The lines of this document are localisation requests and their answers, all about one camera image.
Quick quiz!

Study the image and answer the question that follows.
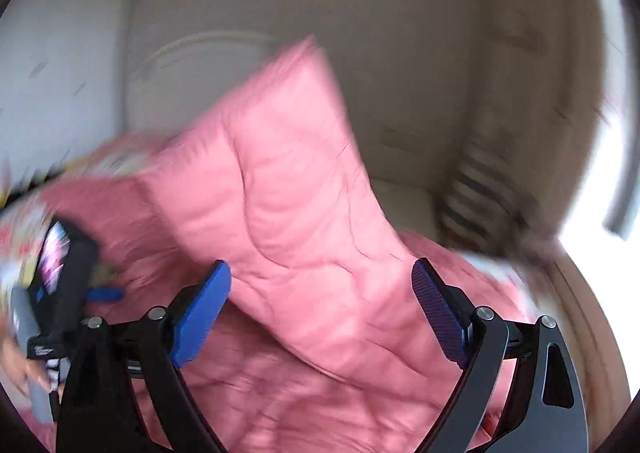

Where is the floral bed sheet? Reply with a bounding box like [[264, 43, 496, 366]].
[[1, 134, 163, 299]]

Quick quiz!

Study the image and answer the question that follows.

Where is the white wardrobe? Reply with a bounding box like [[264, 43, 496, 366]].
[[1, 0, 130, 187]]

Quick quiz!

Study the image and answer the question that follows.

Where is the pink quilted comforter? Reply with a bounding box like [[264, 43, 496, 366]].
[[43, 38, 533, 452]]

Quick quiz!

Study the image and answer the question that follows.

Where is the person's left hand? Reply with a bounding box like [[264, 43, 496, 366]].
[[1, 334, 51, 397]]

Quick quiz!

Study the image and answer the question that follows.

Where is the white wooden headboard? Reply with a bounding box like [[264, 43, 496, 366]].
[[126, 31, 277, 135]]

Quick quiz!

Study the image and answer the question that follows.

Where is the beige striped curtain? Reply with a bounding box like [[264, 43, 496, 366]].
[[438, 0, 605, 256]]

